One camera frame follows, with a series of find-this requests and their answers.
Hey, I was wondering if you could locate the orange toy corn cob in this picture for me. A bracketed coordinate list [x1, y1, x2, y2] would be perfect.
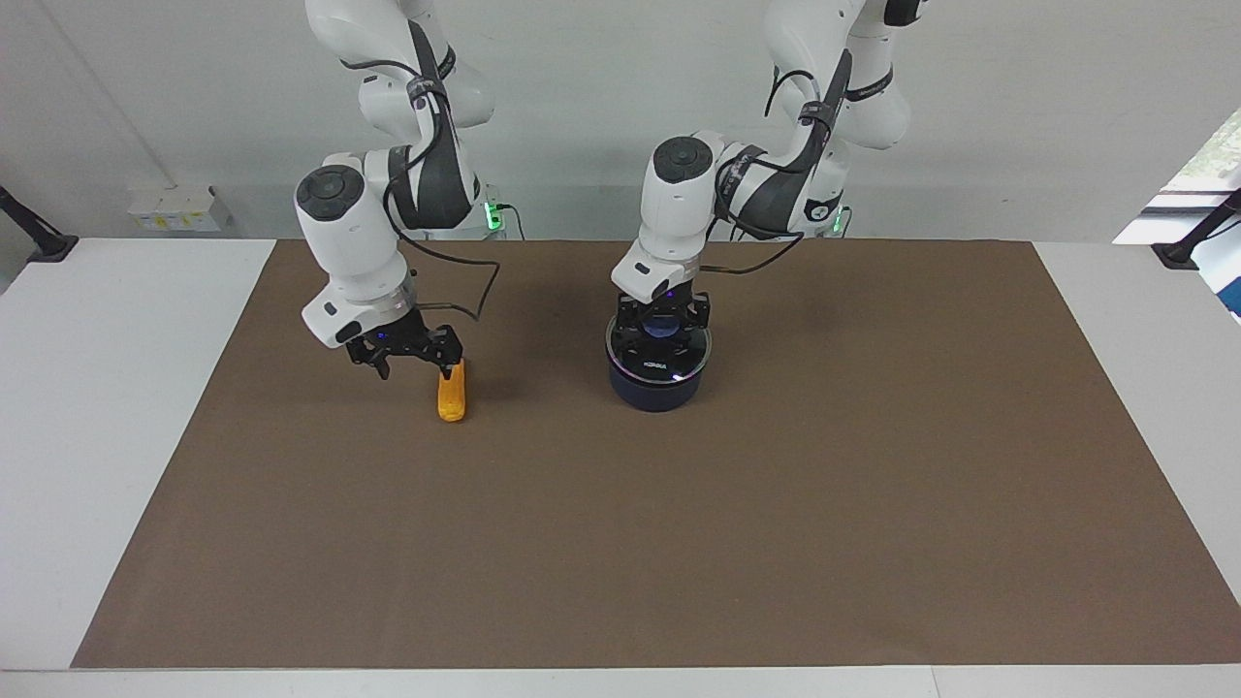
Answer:
[437, 359, 467, 424]

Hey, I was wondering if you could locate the glass lid with blue knob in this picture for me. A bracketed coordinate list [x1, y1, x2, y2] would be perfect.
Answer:
[606, 315, 715, 385]

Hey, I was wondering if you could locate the brown table mat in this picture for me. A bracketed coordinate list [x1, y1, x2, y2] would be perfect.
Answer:
[70, 239, 1241, 670]

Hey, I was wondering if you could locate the black clamp stand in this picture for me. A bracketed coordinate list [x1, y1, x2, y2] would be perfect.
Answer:
[1151, 189, 1241, 271]
[0, 186, 80, 264]

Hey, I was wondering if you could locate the bright window pane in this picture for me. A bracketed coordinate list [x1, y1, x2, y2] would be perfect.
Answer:
[1113, 107, 1241, 323]

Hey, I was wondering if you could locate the black pot with blue handle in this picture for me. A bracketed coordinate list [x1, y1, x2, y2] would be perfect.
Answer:
[607, 339, 715, 413]

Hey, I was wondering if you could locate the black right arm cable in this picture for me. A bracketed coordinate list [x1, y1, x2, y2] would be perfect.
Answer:
[339, 19, 502, 323]

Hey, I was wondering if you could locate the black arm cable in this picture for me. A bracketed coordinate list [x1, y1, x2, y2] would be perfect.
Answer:
[339, 19, 502, 323]
[698, 48, 856, 276]

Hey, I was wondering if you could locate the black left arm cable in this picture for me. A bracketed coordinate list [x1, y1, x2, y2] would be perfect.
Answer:
[698, 48, 856, 276]

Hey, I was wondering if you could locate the white wall power box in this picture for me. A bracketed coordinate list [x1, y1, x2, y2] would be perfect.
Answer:
[128, 186, 235, 235]

